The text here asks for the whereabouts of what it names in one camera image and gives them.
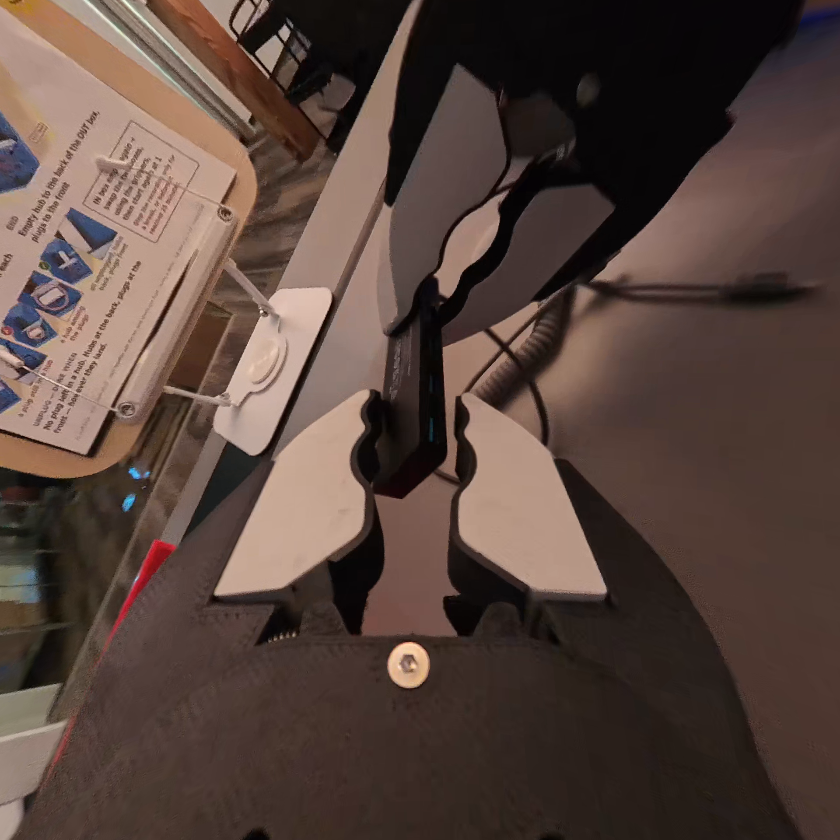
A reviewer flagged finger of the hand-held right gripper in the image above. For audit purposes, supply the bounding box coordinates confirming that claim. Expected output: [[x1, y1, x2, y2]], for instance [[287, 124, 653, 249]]
[[436, 161, 618, 345], [377, 62, 513, 337]]

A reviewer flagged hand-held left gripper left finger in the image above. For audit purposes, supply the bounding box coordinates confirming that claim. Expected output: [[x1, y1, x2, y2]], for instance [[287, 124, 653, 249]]
[[213, 389, 386, 635]]

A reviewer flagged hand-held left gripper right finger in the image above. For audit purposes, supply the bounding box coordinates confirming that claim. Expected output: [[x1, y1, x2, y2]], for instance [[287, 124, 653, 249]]
[[445, 392, 610, 635]]

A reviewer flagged grey braided usb cable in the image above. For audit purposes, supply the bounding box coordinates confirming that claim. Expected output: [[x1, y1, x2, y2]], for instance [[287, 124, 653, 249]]
[[469, 292, 573, 404]]

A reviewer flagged red storage bin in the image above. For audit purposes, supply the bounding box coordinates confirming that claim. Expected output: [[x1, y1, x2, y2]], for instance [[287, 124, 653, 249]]
[[46, 539, 178, 775]]

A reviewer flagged black usb hub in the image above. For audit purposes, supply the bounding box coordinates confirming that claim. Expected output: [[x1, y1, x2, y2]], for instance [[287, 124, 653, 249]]
[[371, 279, 451, 500]]

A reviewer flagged black usb cable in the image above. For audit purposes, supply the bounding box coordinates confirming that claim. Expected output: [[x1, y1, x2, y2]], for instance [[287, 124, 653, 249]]
[[589, 271, 823, 308]]

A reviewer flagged white stand base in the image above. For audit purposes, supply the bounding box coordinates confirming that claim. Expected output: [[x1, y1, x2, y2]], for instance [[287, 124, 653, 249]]
[[211, 287, 334, 458]]

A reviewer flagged wooden support column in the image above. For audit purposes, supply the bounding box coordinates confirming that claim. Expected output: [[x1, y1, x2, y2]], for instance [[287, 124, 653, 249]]
[[147, 0, 324, 162]]

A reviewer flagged instruction sheet on stand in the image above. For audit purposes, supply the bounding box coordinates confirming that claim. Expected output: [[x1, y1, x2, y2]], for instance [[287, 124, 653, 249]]
[[0, 0, 259, 480]]

